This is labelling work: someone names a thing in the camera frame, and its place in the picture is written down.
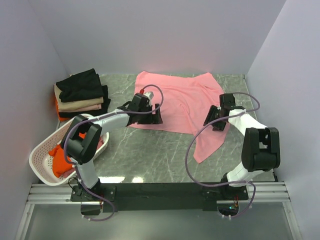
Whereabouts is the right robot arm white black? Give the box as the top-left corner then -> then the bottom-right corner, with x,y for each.
203,105 -> 281,187

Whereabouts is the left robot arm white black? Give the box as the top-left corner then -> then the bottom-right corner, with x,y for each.
61,91 -> 164,195

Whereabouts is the black folded t shirt lower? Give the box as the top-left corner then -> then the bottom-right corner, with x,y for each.
59,85 -> 111,119

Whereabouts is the black folded t shirt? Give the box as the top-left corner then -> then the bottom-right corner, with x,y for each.
59,85 -> 111,119
55,68 -> 104,103

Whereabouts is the light pink folded t shirt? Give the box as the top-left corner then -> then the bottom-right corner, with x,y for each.
58,104 -> 102,113

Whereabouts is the black folded t shirt top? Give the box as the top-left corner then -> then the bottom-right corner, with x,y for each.
55,68 -> 104,103

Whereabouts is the beige folded t shirt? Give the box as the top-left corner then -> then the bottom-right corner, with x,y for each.
54,85 -> 104,110

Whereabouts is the orange folded t shirt bottom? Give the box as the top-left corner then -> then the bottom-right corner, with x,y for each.
54,98 -> 68,122

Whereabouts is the dusty pink shirt in basket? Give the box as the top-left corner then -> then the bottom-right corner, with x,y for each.
62,133 -> 105,178

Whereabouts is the orange t shirt in basket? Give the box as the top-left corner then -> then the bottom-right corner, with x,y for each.
48,144 -> 74,178

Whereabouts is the white plastic laundry basket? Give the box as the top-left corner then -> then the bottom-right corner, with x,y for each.
29,119 -> 110,189

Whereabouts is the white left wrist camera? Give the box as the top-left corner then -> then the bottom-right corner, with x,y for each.
139,89 -> 154,101

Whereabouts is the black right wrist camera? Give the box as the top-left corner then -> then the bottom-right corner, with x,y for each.
219,93 -> 236,111

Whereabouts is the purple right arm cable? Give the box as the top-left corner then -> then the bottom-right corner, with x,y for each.
184,92 -> 261,220

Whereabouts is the aluminium frame rail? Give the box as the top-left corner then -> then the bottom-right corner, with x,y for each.
15,182 -> 303,240

